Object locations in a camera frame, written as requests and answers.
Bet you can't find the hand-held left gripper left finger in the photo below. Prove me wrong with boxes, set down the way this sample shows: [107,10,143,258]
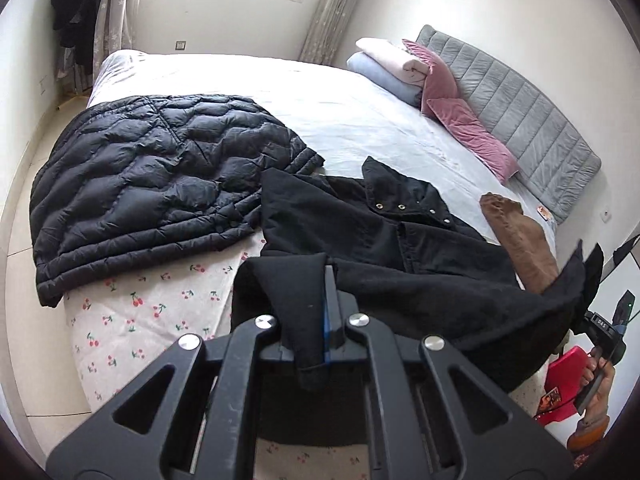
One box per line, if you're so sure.
[45,314,301,480]

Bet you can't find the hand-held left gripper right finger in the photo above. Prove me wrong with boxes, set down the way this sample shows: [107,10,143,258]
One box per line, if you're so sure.
[322,265,576,480]

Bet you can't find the black coat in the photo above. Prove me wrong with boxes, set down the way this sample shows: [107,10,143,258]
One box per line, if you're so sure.
[231,156,606,397]

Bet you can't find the person's right forearm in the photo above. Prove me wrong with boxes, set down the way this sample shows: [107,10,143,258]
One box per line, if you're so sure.
[567,415,609,454]

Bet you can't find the dark hanging clothes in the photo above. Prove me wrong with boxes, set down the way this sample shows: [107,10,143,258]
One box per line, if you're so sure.
[50,0,109,79]

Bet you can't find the person's right hand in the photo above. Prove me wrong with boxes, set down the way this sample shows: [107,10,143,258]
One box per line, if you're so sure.
[580,352,617,432]

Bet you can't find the red box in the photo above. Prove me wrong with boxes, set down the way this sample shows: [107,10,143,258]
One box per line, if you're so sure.
[532,345,592,427]

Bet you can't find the cherry print blanket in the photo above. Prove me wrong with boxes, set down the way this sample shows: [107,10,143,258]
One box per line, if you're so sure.
[65,240,372,480]

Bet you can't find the brown garment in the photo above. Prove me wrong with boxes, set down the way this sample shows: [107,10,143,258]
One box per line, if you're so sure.
[479,192,560,294]

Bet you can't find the black puffer jacket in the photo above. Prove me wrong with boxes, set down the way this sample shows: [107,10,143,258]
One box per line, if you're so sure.
[29,94,326,309]

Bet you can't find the bed with white sheet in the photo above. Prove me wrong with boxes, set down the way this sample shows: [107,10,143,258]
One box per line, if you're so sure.
[65,49,567,480]

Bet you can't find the grey padded headboard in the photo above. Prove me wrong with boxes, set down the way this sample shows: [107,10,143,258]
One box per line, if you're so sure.
[415,24,602,224]

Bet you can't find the pink velvet pillow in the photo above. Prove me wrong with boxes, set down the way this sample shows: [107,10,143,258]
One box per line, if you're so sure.
[402,39,460,114]
[425,97,521,185]

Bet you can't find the light blue folded blanket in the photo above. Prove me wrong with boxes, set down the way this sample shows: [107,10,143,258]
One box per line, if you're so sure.
[346,52,426,109]

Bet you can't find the white folded blanket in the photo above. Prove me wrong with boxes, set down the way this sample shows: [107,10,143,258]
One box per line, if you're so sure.
[355,37,434,84]

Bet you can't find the patterned grey curtain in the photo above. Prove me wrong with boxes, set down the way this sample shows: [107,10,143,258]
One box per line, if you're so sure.
[299,0,376,67]
[92,0,139,67]

